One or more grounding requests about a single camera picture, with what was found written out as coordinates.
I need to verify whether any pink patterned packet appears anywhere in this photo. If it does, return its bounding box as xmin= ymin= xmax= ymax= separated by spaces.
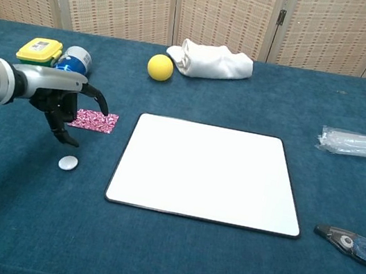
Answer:
xmin=67 ymin=106 xmax=121 ymax=137

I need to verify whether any yellow foam ball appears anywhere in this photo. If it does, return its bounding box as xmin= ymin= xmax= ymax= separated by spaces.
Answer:
xmin=145 ymin=52 xmax=177 ymax=84

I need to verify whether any blue black correction tape dispenser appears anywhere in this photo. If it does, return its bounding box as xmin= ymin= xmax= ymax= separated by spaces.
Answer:
xmin=309 ymin=223 xmax=366 ymax=266

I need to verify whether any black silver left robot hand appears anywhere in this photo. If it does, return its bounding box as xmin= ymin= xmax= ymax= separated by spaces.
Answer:
xmin=5 ymin=62 xmax=116 ymax=153

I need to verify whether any green box yellow lid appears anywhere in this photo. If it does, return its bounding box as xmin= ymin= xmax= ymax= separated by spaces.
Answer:
xmin=14 ymin=34 xmax=65 ymax=71

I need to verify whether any small white round disc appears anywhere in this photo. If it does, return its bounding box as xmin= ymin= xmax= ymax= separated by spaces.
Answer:
xmin=57 ymin=154 xmax=80 ymax=173

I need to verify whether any white rectangular board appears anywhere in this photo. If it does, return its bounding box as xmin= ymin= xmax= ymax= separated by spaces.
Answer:
xmin=103 ymin=108 xmax=316 ymax=241

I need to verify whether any folded white towel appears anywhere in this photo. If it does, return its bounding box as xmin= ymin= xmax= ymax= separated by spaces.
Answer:
xmin=162 ymin=35 xmax=257 ymax=88

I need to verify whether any blue white drink can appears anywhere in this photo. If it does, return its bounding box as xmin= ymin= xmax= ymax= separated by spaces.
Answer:
xmin=53 ymin=43 xmax=95 ymax=78

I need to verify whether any bundle of clear plastic straws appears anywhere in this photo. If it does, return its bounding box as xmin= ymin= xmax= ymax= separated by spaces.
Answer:
xmin=313 ymin=124 xmax=366 ymax=160

